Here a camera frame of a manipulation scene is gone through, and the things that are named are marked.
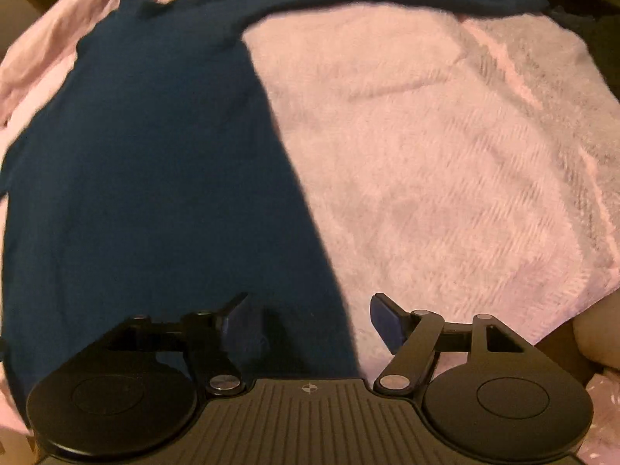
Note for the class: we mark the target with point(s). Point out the pink sheer dotted curtain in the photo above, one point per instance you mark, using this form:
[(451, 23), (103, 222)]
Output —
[(605, 411)]

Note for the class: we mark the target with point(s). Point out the pink lavender textured bedspread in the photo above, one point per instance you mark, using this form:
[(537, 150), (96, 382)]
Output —
[(436, 155)]

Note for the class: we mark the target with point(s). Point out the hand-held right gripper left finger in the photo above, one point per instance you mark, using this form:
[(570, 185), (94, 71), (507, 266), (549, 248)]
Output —
[(237, 329)]

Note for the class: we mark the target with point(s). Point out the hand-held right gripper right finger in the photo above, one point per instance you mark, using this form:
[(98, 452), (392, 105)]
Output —
[(387, 322)]

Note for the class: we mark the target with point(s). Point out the dark blue towel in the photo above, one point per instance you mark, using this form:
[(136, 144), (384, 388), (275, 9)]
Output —
[(145, 179)]

